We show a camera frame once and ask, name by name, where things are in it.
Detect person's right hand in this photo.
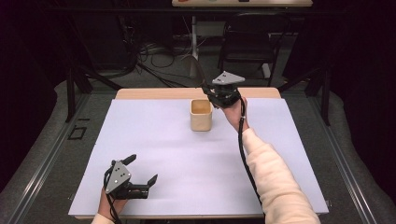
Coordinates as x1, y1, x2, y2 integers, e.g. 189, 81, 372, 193
221, 96, 250, 133

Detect person's left hand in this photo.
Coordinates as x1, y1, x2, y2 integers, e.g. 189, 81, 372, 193
97, 188, 129, 222

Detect background wooden table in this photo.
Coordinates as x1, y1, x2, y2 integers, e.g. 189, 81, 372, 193
171, 0, 314, 79

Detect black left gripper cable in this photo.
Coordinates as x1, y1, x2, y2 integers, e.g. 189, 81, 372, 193
103, 166, 123, 224

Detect dark metal stand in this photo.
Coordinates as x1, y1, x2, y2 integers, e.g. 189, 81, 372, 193
64, 65, 123, 123
276, 65, 332, 127

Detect black chair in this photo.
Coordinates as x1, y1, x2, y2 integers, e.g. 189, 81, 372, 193
217, 12, 293, 88

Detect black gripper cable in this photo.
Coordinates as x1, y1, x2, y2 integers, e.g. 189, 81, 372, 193
103, 166, 123, 224
237, 97, 266, 207

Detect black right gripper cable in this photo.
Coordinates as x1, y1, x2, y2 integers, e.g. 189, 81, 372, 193
237, 97, 266, 207

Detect floor cables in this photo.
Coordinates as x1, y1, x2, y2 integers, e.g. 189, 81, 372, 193
125, 36, 195, 89

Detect beige square container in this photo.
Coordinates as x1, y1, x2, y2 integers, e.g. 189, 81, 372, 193
190, 98, 214, 133

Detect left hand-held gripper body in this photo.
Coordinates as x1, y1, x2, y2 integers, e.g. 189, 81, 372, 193
104, 160, 150, 201

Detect white table mat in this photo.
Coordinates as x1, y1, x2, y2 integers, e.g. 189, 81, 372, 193
67, 97, 330, 217

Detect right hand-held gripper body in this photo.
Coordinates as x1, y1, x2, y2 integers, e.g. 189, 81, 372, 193
205, 71, 246, 109

